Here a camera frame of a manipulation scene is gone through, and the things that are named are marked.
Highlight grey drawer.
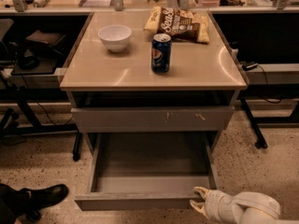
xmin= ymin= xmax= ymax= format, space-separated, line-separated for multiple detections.
xmin=71 ymin=106 xmax=235 ymax=133
xmin=75 ymin=132 xmax=217 ymax=211

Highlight black table leg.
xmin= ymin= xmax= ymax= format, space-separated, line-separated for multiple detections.
xmin=240 ymin=97 xmax=268 ymax=148

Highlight black power adapter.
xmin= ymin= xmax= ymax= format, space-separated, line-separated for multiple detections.
xmin=241 ymin=61 xmax=258 ymax=71

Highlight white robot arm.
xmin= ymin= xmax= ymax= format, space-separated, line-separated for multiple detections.
xmin=190 ymin=187 xmax=299 ymax=224

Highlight blue Pepsi can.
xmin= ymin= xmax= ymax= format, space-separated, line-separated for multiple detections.
xmin=151 ymin=34 xmax=172 ymax=74

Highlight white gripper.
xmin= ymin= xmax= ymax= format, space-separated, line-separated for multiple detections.
xmin=190 ymin=187 xmax=235 ymax=223

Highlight black shoe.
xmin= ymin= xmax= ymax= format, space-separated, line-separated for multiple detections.
xmin=19 ymin=184 xmax=70 ymax=221

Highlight black stand leg left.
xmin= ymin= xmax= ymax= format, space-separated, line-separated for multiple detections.
xmin=73 ymin=132 xmax=82 ymax=161

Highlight dark brown box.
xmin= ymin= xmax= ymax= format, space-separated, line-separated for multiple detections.
xmin=25 ymin=30 xmax=65 ymax=58

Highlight white bowl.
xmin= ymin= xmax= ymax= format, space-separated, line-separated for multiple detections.
xmin=98 ymin=25 xmax=132 ymax=52

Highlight grey drawer cabinet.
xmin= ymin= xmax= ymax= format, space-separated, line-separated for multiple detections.
xmin=60 ymin=9 xmax=247 ymax=147

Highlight black headphones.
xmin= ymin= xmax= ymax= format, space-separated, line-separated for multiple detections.
xmin=14 ymin=43 xmax=39 ymax=70

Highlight brown chips bag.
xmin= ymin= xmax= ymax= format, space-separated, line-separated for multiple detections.
xmin=144 ymin=7 xmax=209 ymax=44

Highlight grey top drawer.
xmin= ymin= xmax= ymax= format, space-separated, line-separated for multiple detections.
xmin=71 ymin=106 xmax=235 ymax=133

